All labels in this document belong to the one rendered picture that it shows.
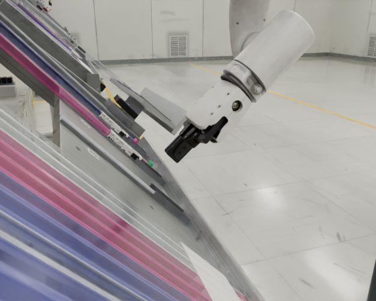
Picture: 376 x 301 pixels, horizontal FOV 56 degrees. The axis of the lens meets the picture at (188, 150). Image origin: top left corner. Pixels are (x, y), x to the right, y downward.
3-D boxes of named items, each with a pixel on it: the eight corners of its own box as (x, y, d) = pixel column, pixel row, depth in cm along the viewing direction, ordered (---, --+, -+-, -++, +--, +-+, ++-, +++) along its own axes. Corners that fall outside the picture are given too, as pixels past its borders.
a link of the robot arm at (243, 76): (274, 97, 63) (262, 110, 63) (250, 89, 71) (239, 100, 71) (247, 63, 59) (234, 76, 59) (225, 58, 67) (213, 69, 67)
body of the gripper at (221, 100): (265, 105, 62) (221, 151, 63) (239, 94, 71) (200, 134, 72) (241, 74, 59) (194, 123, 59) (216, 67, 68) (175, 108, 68)
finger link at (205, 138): (219, 139, 59) (195, 147, 63) (231, 107, 63) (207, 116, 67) (215, 135, 58) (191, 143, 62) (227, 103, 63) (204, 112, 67)
